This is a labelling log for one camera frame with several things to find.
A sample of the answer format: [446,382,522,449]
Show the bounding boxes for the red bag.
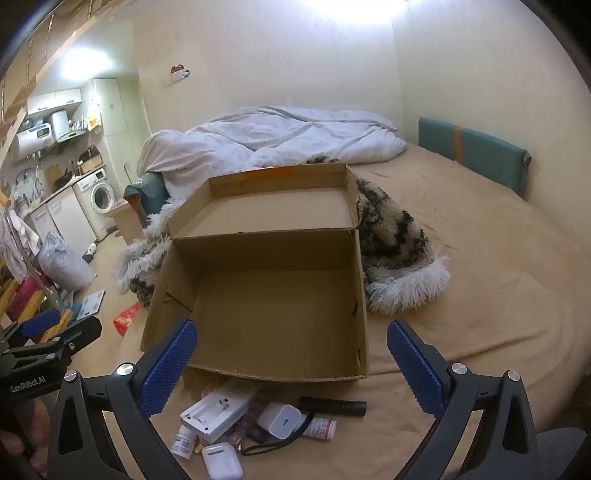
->
[9,277,47,319]

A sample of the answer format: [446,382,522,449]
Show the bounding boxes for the white wall cabinets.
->
[25,88,84,114]

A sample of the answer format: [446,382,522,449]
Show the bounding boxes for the cardboard box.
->
[140,162,371,383]

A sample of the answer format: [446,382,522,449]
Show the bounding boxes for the yellow wooden chair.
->
[0,277,75,333]

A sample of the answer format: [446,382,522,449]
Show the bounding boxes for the clear pink plastic piece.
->
[228,399,278,450]

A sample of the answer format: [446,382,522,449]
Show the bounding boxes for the person's grey pants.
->
[536,427,591,480]

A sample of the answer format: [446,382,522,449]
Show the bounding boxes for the white water heater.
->
[9,129,54,160]

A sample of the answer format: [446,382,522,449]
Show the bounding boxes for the white remote control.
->
[180,378,262,446]

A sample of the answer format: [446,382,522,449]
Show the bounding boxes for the white duvet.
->
[137,106,408,199]

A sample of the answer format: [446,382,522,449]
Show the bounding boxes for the white pill bottle pink label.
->
[302,415,338,440]

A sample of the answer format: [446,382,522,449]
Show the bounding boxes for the small white bottle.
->
[171,425,198,460]

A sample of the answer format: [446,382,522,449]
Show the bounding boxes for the hanging clothes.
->
[0,208,42,282]

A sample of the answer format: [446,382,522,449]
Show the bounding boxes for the teal cushion orange stripe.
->
[124,173,169,227]
[418,117,532,200]

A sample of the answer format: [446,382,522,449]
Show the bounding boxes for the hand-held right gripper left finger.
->
[46,318,199,480]

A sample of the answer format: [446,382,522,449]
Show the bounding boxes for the person's left hand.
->
[0,398,52,478]

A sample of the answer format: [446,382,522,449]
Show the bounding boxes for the red packet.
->
[113,302,144,337]

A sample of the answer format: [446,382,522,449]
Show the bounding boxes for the brown box on counter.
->
[76,145,105,176]

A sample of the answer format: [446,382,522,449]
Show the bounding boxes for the grey plastic bag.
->
[37,231,98,291]

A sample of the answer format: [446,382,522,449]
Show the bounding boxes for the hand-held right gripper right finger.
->
[386,318,540,480]

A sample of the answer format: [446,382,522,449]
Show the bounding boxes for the tall pale cabinet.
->
[92,78,151,162]

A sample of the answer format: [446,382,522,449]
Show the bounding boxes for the shaggy cream black blanket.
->
[113,154,451,317]

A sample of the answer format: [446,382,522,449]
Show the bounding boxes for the bathroom scale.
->
[74,288,106,321]

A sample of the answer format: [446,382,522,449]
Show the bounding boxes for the white base cabinet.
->
[25,187,98,259]

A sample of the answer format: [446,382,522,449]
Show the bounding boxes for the white washing machine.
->
[74,168,116,227]

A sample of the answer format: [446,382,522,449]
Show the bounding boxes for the white cylinder boiler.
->
[50,110,70,141]

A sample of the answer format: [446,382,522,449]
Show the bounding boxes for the white charger plug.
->
[256,401,308,439]

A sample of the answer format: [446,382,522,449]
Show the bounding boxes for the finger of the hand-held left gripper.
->
[0,308,62,347]
[4,316,103,368]

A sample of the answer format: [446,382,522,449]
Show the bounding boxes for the white earbuds case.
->
[202,442,244,480]

